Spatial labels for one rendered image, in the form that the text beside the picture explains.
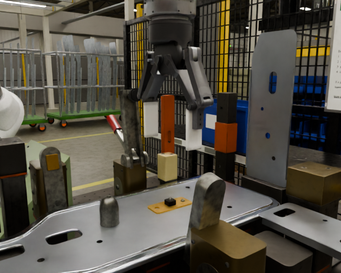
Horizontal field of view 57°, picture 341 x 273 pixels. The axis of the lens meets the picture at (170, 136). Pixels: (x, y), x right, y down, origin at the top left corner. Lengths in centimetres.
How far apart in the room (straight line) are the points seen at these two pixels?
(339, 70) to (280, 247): 57
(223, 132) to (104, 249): 51
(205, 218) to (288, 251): 17
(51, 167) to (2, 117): 59
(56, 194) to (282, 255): 42
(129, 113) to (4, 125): 62
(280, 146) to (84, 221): 44
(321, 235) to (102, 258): 34
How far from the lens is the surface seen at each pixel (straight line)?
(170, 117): 76
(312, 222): 61
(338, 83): 98
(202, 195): 41
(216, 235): 43
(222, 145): 89
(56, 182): 66
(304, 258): 54
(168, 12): 53
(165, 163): 72
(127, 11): 766
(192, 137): 52
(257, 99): 77
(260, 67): 77
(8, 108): 122
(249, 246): 41
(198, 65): 51
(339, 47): 98
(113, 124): 77
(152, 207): 61
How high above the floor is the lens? 125
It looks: 11 degrees down
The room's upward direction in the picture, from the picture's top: straight up
